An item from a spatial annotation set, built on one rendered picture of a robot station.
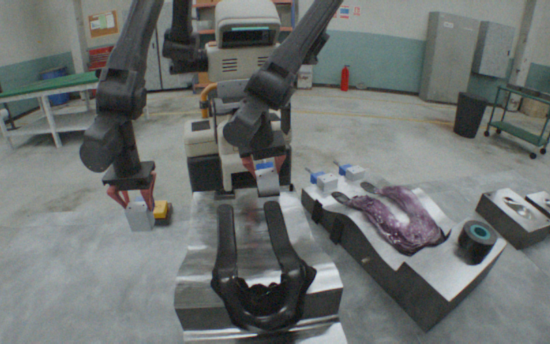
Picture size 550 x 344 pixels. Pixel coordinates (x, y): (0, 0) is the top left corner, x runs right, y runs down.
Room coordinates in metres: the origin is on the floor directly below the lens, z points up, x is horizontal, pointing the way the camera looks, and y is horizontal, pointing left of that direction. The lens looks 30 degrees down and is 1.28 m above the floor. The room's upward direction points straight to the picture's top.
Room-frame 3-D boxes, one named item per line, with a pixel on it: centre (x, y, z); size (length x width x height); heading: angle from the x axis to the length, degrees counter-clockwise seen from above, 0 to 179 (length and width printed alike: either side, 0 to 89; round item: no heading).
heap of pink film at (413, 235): (0.49, -0.29, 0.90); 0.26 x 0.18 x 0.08; 26
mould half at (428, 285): (0.49, -0.30, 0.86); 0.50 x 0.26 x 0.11; 26
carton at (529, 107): (5.27, -6.78, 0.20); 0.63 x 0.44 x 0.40; 87
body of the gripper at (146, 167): (0.42, 0.29, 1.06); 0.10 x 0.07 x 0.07; 98
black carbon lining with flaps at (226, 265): (0.37, 0.03, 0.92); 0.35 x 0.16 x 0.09; 9
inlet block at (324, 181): (0.71, -0.12, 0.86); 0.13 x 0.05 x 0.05; 26
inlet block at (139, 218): (0.46, 0.29, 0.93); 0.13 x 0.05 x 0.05; 8
